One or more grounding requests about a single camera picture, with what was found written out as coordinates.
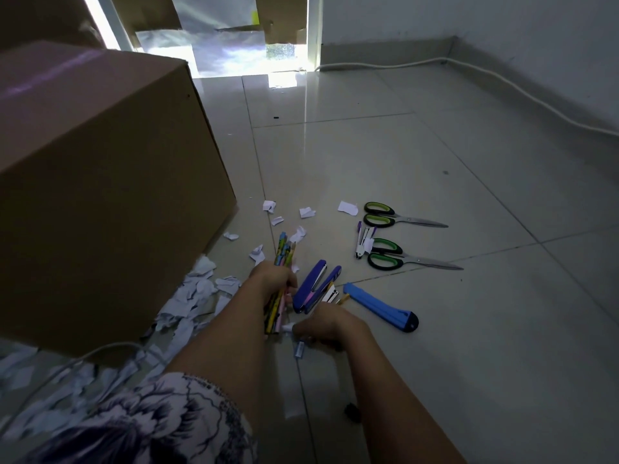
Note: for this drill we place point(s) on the pile of white paper scraps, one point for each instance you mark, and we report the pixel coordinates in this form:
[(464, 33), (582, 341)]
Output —
[(193, 294)]

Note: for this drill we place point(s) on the blue stapler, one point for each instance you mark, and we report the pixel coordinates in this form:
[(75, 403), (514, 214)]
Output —
[(314, 275)]

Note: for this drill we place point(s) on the brown cardboard sheet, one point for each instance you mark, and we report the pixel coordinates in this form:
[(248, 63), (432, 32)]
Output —
[(145, 11), (283, 16)]

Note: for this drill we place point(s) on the person's right forearm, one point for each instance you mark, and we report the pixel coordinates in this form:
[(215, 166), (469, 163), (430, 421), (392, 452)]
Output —
[(401, 410)]

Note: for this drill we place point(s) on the bunch of patterned pencils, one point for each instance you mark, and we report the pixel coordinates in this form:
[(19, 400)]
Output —
[(280, 251)]

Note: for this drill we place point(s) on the person's right hand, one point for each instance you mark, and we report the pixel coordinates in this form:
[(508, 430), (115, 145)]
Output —
[(333, 326)]

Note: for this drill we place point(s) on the black binder clip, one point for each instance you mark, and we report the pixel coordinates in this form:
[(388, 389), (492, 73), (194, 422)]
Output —
[(352, 413)]

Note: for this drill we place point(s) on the silver stapler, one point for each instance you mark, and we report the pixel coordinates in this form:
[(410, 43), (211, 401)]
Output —
[(331, 294)]

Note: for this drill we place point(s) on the person's left hand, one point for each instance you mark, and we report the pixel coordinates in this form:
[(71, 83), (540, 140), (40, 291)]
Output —
[(271, 285)]

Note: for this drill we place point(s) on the brown cardboard box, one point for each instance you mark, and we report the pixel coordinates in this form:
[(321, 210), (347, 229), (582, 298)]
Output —
[(43, 21), (111, 198)]

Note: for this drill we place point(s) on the purple and white stapler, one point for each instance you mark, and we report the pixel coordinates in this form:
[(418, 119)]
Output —
[(360, 246)]

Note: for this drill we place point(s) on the white door frame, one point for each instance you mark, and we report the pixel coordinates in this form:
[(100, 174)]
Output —
[(314, 33), (109, 21)]

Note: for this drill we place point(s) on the person's left forearm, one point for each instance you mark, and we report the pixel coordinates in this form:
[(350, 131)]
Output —
[(227, 357)]

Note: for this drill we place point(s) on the blue utility knife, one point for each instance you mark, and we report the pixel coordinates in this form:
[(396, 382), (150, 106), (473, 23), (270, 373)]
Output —
[(377, 306)]

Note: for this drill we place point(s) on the flattened brown cardboard box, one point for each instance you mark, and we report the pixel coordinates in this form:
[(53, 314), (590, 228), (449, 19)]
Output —
[(43, 21)]

